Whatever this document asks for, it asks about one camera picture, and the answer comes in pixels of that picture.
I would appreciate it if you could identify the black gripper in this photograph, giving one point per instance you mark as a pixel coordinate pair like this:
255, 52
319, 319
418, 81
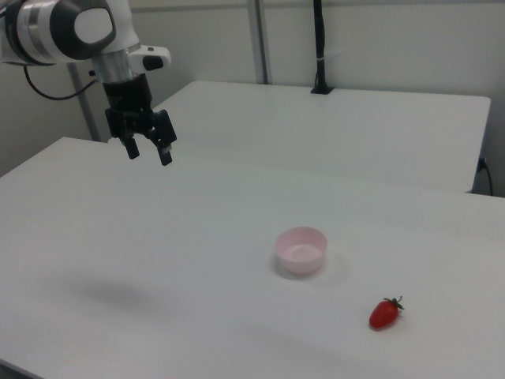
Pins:
128, 103

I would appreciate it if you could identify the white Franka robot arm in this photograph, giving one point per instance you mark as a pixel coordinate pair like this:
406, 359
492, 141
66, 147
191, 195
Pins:
59, 31

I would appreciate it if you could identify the pink plastic bowl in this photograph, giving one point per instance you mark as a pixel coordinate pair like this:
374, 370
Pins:
301, 250

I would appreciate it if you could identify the red strawberry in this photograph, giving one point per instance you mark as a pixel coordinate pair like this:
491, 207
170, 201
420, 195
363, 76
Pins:
383, 314

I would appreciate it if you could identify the white back table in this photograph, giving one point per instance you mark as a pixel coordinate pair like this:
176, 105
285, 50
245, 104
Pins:
335, 130

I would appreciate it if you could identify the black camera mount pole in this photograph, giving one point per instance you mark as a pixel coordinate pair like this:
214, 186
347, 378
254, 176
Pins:
320, 43

